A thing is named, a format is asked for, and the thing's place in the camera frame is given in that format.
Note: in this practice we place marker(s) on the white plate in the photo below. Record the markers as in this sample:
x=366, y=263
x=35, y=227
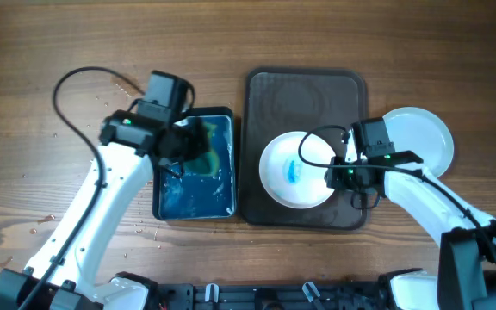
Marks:
x=289, y=172
x=420, y=131

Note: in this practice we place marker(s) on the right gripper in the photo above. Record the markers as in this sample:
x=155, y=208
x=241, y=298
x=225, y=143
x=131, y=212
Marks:
x=337, y=180

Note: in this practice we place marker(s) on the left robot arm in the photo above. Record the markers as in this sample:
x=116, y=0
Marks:
x=62, y=274

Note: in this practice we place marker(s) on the white plate bottom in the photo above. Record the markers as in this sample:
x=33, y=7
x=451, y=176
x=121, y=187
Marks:
x=420, y=131

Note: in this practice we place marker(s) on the dark brown serving tray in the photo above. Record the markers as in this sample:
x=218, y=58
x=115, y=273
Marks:
x=280, y=100

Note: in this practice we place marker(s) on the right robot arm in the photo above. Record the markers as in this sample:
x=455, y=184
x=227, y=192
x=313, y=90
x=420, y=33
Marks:
x=466, y=238

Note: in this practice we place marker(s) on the white plate top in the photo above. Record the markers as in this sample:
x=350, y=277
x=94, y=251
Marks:
x=289, y=172

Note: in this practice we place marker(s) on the black water basin tray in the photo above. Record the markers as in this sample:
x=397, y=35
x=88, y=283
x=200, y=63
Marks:
x=202, y=196

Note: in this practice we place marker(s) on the green yellow sponge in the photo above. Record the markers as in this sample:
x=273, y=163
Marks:
x=207, y=164

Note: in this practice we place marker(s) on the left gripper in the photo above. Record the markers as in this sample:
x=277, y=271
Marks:
x=195, y=146

